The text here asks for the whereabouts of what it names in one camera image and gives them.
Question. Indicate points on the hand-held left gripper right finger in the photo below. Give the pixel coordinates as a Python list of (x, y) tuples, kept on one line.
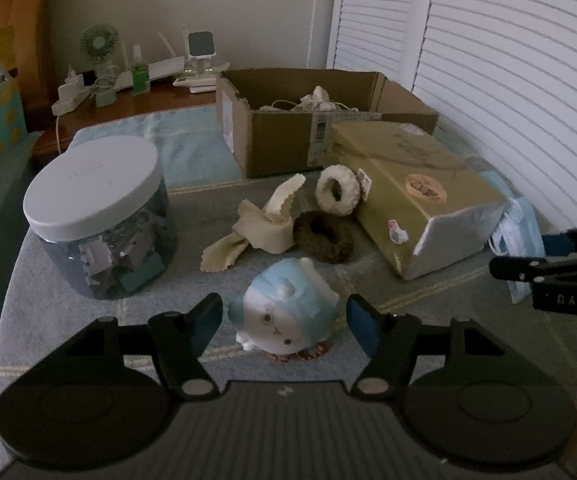
[(366, 325)]

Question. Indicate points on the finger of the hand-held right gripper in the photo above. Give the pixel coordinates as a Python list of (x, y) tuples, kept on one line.
[(558, 243), (518, 266)]

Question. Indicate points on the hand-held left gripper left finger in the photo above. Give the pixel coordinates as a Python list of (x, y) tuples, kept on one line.
[(206, 325)]

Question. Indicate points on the blue face mask pack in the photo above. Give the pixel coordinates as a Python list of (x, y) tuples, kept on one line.
[(523, 230)]

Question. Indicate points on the blue white plush toy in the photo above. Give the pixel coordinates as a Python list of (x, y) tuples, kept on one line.
[(288, 310)]

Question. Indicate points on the brown scrunchie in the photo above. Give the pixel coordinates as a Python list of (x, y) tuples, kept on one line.
[(338, 250)]

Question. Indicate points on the cream zigzag-edged cloth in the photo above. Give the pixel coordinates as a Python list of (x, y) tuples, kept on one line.
[(263, 232)]

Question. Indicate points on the white scrunchie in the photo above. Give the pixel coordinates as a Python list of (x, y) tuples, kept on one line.
[(353, 200)]

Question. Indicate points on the cardboard box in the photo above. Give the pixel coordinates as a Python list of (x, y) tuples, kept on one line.
[(278, 145)]

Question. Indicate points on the grey plaid blanket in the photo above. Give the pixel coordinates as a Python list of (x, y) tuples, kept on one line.
[(193, 280)]

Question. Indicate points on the gold carton box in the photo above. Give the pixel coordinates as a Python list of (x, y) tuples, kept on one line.
[(418, 185)]

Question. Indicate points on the clear jar white lid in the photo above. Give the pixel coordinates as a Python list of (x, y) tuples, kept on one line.
[(103, 210)]

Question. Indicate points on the white louvered door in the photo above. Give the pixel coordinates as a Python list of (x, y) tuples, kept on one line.
[(518, 85), (373, 15)]

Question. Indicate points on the wooden bedside table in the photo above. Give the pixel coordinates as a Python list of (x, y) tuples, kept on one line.
[(168, 100)]

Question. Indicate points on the white remote control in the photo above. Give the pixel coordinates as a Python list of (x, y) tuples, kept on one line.
[(203, 88), (188, 81)]

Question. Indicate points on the green spray bottle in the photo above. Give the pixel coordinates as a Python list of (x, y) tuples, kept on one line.
[(140, 77)]

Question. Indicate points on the white charging dock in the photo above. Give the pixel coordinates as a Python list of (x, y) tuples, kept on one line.
[(217, 67)]

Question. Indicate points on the white router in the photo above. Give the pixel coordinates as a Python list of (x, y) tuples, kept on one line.
[(166, 67)]

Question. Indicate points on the white power strip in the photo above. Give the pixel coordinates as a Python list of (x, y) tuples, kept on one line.
[(68, 97)]

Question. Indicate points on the small screen device on stand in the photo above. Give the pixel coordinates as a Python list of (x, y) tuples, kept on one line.
[(202, 45)]

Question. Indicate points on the green mini fan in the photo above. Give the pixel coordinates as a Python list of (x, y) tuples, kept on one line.
[(99, 45)]

